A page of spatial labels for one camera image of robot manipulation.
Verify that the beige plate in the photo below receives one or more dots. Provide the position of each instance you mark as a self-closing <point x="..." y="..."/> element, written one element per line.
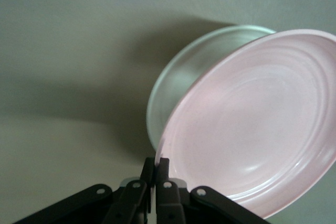
<point x="183" y="77"/>

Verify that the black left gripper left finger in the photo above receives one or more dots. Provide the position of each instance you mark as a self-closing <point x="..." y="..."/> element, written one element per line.
<point x="136" y="195"/>

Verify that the pink plate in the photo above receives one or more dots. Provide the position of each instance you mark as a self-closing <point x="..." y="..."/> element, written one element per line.
<point x="249" y="124"/>

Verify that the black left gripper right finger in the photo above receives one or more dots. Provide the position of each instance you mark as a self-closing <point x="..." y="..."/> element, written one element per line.
<point x="168" y="195"/>

